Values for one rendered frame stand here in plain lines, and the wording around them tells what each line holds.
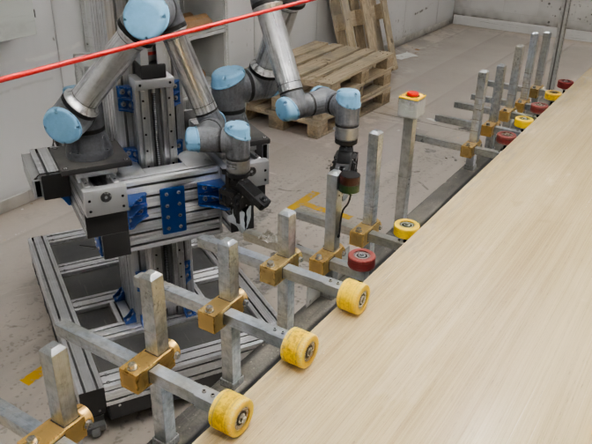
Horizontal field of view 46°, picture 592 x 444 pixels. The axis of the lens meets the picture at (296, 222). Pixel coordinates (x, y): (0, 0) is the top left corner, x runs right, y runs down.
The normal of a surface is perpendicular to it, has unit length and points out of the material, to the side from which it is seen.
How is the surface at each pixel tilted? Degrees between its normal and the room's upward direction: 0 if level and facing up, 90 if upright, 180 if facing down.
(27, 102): 90
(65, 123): 96
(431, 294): 0
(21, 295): 0
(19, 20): 90
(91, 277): 0
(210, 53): 90
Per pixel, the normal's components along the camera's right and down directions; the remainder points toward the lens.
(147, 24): 0.02, 0.37
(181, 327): 0.02, -0.89
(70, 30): 0.84, 0.26
